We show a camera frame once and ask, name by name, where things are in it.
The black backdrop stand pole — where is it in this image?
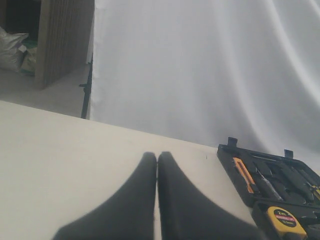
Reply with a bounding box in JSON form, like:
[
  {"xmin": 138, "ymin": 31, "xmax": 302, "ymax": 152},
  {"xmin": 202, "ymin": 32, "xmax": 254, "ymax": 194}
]
[{"xmin": 79, "ymin": 56, "xmax": 93, "ymax": 119}]

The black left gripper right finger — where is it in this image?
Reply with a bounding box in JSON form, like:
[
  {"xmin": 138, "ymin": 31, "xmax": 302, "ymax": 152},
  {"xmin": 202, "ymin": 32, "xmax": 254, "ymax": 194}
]
[{"xmin": 157, "ymin": 151, "xmax": 264, "ymax": 240}]

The yellow tape measure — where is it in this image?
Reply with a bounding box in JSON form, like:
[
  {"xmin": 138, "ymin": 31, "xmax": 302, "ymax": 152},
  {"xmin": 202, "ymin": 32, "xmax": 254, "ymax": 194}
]
[{"xmin": 266, "ymin": 206, "xmax": 308, "ymax": 240}]

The white backdrop cloth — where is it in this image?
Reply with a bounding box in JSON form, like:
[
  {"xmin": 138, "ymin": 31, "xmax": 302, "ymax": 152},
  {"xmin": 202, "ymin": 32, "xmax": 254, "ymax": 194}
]
[{"xmin": 90, "ymin": 0, "xmax": 320, "ymax": 170}]

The grey sack in background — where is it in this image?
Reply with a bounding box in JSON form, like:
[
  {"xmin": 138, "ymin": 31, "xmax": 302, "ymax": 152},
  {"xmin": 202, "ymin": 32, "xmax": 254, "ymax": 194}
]
[{"xmin": 0, "ymin": 27, "xmax": 29, "ymax": 72}]

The orange utility knife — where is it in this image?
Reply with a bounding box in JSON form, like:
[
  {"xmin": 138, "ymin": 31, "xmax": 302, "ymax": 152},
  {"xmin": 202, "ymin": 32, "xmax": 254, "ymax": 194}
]
[{"xmin": 233, "ymin": 157, "xmax": 256, "ymax": 194}]

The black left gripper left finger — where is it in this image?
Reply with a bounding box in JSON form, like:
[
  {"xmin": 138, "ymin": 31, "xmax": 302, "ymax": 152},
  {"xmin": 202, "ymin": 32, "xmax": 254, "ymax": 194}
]
[{"xmin": 53, "ymin": 152, "xmax": 157, "ymax": 240}]

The large yellow black screwdriver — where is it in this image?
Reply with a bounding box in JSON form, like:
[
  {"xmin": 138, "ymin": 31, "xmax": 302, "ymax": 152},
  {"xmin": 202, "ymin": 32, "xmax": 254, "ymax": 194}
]
[{"xmin": 306, "ymin": 182, "xmax": 320, "ymax": 200}]

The black plastic tool case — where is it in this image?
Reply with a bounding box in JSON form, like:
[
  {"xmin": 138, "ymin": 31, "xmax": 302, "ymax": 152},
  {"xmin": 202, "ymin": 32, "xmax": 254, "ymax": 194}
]
[{"xmin": 217, "ymin": 137, "xmax": 320, "ymax": 240}]

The clear voltage tester screwdriver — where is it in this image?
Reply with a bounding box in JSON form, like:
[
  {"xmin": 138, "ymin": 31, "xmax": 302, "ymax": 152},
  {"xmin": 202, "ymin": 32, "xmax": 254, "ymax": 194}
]
[{"xmin": 256, "ymin": 168, "xmax": 284, "ymax": 201}]

